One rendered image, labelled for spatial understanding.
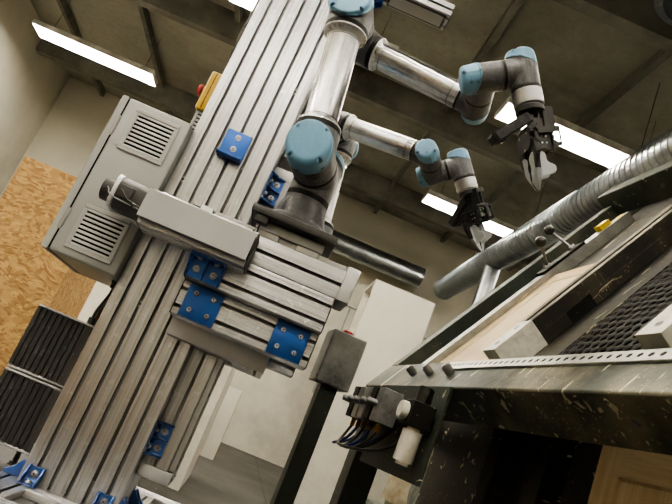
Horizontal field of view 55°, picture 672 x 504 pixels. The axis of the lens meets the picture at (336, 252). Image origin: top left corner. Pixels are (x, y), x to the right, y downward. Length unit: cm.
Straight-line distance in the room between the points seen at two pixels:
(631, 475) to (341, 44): 116
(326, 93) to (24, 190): 196
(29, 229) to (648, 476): 268
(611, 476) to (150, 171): 132
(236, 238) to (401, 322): 443
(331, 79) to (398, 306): 433
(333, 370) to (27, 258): 162
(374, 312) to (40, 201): 335
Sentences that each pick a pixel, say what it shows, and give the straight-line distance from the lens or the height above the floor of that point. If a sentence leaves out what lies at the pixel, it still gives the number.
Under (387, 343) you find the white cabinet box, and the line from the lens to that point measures 578.
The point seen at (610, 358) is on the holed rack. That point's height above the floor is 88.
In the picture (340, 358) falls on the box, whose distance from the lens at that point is 215.
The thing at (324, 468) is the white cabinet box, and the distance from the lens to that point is 568.
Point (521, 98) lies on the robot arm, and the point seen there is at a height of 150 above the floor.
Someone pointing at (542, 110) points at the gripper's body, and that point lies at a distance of 170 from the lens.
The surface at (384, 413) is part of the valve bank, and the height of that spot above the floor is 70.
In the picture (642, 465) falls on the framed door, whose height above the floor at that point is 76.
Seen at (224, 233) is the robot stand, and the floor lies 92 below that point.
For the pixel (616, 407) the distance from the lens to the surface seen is 109.
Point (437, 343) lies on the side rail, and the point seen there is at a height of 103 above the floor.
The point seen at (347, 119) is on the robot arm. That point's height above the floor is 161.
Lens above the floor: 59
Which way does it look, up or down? 15 degrees up
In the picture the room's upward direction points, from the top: 22 degrees clockwise
